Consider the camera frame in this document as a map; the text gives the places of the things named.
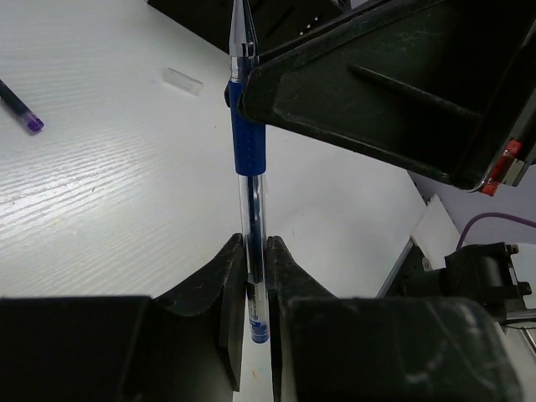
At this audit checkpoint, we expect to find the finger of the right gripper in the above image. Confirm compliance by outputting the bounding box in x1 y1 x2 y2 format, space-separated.
240 1 535 193

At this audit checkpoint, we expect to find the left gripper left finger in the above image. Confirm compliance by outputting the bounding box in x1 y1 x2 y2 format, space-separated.
1 234 245 401

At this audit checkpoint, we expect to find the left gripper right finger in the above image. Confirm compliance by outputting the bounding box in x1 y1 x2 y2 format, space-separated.
267 236 523 401

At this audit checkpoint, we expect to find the small white eraser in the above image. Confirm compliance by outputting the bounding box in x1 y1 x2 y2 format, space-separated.
162 68 204 96

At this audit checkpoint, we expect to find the purple pen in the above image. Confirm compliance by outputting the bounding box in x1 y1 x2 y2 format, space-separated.
0 80 45 134

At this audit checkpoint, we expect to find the black two-compartment pen holder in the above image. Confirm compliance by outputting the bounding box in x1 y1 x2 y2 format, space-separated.
147 0 351 53

